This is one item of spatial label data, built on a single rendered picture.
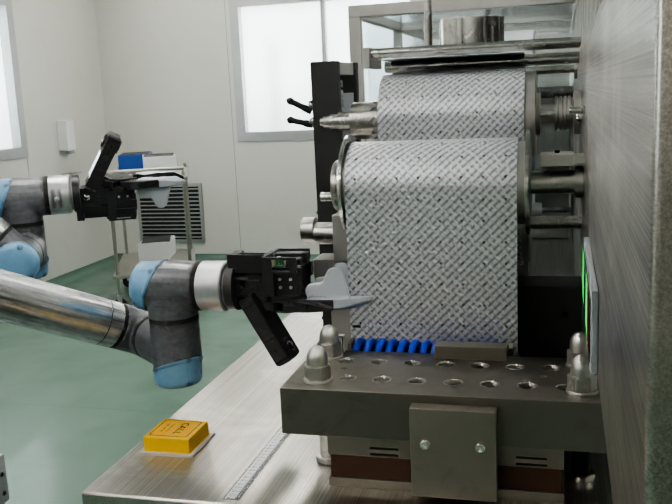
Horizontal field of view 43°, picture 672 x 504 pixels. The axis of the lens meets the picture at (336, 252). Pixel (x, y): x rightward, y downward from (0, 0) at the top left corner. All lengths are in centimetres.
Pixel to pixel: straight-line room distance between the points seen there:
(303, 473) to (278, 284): 27
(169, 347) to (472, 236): 48
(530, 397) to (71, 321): 70
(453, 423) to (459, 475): 6
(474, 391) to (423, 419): 7
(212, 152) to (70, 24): 152
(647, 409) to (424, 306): 88
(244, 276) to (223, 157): 604
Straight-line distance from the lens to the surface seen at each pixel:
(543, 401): 101
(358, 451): 107
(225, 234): 735
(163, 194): 168
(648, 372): 32
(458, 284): 118
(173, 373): 130
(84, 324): 136
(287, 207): 712
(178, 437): 122
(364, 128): 146
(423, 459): 103
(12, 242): 157
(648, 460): 33
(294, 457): 119
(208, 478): 115
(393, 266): 119
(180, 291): 126
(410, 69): 156
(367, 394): 103
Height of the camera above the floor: 138
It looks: 11 degrees down
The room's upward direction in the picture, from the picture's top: 3 degrees counter-clockwise
